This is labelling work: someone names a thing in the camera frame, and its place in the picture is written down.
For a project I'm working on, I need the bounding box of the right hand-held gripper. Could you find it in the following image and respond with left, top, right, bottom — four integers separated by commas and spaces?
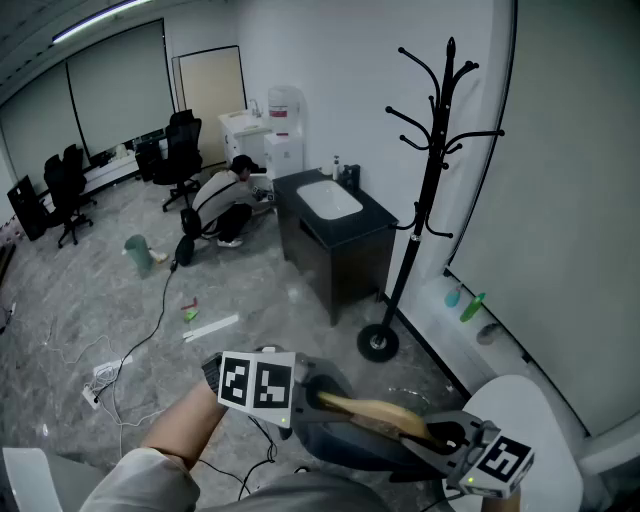
399, 410, 536, 500

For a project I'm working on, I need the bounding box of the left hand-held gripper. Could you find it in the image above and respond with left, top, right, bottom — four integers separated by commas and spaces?
202, 349, 354, 441

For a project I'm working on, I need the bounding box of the person's right forearm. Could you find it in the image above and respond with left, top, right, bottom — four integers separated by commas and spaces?
499, 482, 524, 512

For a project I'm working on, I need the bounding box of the person's left forearm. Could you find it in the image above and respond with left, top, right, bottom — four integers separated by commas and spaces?
141, 379, 229, 471

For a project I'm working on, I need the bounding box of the white window sill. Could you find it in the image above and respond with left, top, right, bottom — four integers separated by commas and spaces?
413, 269, 532, 397

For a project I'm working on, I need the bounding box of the grey round object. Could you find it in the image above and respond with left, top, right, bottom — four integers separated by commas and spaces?
475, 322, 504, 347

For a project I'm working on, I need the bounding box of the white flat board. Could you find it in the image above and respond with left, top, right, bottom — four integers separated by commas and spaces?
182, 313, 240, 344

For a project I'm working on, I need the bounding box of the green bottle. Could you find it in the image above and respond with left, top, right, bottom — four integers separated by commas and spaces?
459, 292, 487, 324

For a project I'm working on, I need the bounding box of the black vanity cabinet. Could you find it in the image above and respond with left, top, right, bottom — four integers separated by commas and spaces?
272, 167, 401, 327

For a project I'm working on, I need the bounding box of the white sink basin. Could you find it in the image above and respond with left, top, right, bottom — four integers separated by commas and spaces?
296, 179, 365, 221

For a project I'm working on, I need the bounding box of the green trash bin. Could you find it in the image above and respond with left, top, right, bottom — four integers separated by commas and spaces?
123, 234, 154, 280

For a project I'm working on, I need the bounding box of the white water dispenser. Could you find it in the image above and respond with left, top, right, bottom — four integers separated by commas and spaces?
263, 132, 305, 181

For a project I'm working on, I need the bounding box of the black metal coat rack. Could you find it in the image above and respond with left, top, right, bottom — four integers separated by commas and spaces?
356, 36, 506, 364

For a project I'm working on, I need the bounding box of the large grey roller blind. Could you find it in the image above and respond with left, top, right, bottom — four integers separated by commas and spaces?
447, 0, 640, 437

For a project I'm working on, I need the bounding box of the white sink cabinet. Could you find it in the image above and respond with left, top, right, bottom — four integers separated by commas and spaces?
218, 110, 274, 169

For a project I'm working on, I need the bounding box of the black office chair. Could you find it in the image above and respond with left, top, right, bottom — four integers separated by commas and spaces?
43, 153, 95, 250
62, 143, 99, 207
152, 109, 204, 214

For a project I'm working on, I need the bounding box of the black low cabinet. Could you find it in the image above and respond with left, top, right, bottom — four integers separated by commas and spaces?
134, 137, 170, 183

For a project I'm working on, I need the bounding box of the clear water jug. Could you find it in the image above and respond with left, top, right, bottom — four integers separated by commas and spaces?
267, 85, 304, 136

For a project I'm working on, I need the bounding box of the white chair back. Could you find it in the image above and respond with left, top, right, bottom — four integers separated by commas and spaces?
2, 447, 65, 512

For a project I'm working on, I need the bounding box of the white low bench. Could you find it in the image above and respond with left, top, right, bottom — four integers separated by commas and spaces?
82, 149, 142, 197

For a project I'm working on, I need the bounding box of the beige door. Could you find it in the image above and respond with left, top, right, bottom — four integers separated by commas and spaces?
172, 45, 247, 169

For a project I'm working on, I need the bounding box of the black flat case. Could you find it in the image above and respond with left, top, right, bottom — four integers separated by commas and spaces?
7, 174, 50, 242

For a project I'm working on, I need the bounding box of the long ceiling light strip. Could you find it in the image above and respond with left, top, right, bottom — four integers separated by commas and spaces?
51, 0, 152, 44

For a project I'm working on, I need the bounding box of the thin black cable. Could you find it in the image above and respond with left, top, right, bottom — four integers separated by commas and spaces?
198, 414, 282, 501

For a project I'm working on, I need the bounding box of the black floor cable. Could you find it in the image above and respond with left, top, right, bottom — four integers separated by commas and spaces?
93, 258, 180, 406

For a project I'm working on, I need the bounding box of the white floor cable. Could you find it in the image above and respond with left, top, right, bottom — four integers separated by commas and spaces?
43, 333, 169, 454

